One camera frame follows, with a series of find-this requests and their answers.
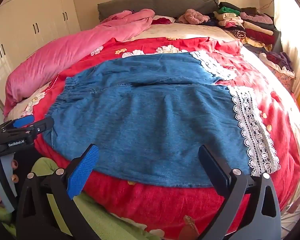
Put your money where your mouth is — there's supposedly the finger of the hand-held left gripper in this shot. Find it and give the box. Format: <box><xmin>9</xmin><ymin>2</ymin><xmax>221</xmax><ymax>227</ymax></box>
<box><xmin>0</xmin><ymin>114</ymin><xmax>35</xmax><ymax>133</ymax></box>
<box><xmin>21</xmin><ymin>117</ymin><xmax>55</xmax><ymax>140</ymax></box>

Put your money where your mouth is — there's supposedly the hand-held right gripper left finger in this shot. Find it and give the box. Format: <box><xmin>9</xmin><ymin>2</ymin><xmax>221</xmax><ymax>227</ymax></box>
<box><xmin>16</xmin><ymin>144</ymin><xmax>100</xmax><ymax>240</ymax></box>

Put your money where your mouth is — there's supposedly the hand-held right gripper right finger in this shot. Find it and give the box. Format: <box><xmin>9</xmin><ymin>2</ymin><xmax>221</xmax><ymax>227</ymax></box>
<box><xmin>198</xmin><ymin>144</ymin><xmax>282</xmax><ymax>240</ymax></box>

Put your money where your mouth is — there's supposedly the blue denim pants lace trim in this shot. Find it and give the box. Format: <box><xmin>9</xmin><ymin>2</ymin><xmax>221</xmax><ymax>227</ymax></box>
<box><xmin>42</xmin><ymin>51</ymin><xmax>281</xmax><ymax>188</ymax></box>

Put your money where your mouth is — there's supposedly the green towel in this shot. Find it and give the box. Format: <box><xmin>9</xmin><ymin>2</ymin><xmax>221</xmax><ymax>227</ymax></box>
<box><xmin>0</xmin><ymin>157</ymin><xmax>160</xmax><ymax>240</ymax></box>

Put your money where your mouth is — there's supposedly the red floral bedsheet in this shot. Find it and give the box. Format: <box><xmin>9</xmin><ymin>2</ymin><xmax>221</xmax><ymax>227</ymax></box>
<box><xmin>5</xmin><ymin>36</ymin><xmax>300</xmax><ymax>240</ymax></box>

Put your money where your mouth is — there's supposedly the pink duvet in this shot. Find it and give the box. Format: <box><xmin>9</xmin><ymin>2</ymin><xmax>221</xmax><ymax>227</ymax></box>
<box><xmin>4</xmin><ymin>9</ymin><xmax>155</xmax><ymax>117</ymax></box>

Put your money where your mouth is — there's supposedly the cream wardrobe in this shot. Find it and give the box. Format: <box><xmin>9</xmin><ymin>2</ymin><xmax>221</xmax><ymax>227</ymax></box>
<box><xmin>0</xmin><ymin>0</ymin><xmax>82</xmax><ymax>105</ymax></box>

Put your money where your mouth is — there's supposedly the floral pillow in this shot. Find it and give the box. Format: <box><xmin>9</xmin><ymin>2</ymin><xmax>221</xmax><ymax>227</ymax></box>
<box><xmin>258</xmin><ymin>52</ymin><xmax>296</xmax><ymax>93</ymax></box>

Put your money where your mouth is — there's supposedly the purple cloth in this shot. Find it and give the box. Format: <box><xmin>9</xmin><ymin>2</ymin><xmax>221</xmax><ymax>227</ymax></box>
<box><xmin>266</xmin><ymin>52</ymin><xmax>294</xmax><ymax>72</ymax></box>

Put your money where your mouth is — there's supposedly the pile of folded clothes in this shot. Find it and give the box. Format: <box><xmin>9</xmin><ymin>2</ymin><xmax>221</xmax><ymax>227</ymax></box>
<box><xmin>210</xmin><ymin>2</ymin><xmax>281</xmax><ymax>53</ymax></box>

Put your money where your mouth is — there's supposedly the pink fuzzy garment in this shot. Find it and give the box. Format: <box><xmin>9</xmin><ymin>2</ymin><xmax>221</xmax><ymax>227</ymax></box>
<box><xmin>177</xmin><ymin>9</ymin><xmax>210</xmax><ymax>25</ymax></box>

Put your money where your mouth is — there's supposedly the dark red cloth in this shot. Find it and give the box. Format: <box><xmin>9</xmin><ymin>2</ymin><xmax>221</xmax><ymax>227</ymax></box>
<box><xmin>152</xmin><ymin>16</ymin><xmax>176</xmax><ymax>25</ymax></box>

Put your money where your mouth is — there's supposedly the cream curtain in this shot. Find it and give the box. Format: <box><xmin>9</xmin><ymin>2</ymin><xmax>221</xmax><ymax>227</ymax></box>
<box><xmin>270</xmin><ymin>0</ymin><xmax>300</xmax><ymax>100</ymax></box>

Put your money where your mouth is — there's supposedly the grey headboard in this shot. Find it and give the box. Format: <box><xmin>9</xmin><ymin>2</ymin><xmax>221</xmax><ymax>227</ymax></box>
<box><xmin>97</xmin><ymin>0</ymin><xmax>219</xmax><ymax>23</ymax></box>

